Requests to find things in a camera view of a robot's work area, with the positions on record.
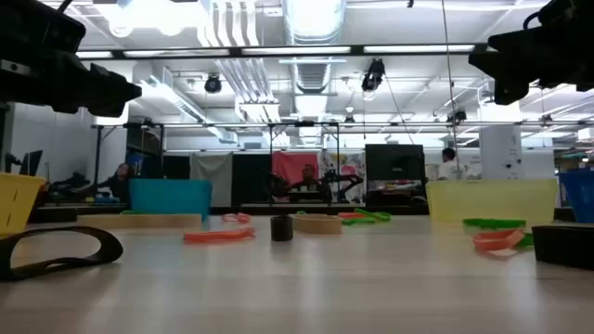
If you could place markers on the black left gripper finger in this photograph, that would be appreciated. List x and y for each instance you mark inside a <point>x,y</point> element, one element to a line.
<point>116,88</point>
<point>109,107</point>

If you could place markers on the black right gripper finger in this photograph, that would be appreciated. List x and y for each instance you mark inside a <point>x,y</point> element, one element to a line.
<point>508,90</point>
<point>510,62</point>

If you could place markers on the wide black rubber band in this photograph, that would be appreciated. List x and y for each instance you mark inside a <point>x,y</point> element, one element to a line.
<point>113,250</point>

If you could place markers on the black tray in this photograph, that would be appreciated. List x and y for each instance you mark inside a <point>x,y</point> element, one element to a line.
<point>564,246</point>

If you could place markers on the small black cylinder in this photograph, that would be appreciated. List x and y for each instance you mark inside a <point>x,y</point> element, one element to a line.
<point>281,229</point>

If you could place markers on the black background robot arm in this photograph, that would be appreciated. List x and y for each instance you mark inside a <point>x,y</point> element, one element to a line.
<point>278,185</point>
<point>74,181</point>
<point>341,178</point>

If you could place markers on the white pillar cabinet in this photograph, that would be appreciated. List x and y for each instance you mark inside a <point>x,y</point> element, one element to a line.
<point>501,153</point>

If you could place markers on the small dark monitor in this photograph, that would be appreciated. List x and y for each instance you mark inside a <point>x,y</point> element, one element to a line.
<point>32,162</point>

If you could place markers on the person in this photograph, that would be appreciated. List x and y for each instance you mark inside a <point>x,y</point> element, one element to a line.
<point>449,167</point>
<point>118,183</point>
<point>308,178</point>

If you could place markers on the teal plastic basket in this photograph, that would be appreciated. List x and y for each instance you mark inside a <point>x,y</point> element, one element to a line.
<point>171,197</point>

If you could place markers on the translucent yellow basket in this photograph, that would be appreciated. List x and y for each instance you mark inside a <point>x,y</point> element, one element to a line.
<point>492,199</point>

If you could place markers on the yellow slotted basket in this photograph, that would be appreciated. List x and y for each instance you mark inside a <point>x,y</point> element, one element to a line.
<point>16,204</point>

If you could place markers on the grey cloth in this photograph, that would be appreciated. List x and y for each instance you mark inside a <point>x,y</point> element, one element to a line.
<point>211,178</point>

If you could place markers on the blue plastic basket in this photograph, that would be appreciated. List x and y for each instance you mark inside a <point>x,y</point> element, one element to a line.
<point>580,195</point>

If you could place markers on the black monitor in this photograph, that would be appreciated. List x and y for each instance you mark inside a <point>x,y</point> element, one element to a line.
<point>394,162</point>

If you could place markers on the floral cloth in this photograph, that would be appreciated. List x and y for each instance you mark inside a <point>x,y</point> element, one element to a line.
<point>352,162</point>

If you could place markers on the red cloth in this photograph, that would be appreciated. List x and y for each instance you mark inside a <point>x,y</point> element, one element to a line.
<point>290,162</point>

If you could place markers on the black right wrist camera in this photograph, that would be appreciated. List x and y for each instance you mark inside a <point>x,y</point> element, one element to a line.
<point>566,11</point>

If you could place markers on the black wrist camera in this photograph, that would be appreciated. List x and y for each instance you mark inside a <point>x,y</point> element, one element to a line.
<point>42,28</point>
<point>566,11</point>

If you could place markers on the black background rig frame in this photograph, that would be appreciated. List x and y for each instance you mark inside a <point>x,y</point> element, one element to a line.
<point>98,153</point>

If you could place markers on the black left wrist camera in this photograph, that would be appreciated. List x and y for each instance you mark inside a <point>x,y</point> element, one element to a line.
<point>42,28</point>

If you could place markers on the black hanging camera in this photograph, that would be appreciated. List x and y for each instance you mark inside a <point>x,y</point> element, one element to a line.
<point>213,85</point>

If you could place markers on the black overhead camera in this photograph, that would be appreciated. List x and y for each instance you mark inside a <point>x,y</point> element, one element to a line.
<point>373,74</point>

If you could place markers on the black overhead frame beam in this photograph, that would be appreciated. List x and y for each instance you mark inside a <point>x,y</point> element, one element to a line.
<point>357,49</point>

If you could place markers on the black table frame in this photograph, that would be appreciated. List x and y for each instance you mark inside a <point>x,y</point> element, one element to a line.
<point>260,209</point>

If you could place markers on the silver ventilation duct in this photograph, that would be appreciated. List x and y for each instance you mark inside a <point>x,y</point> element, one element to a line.
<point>313,28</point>

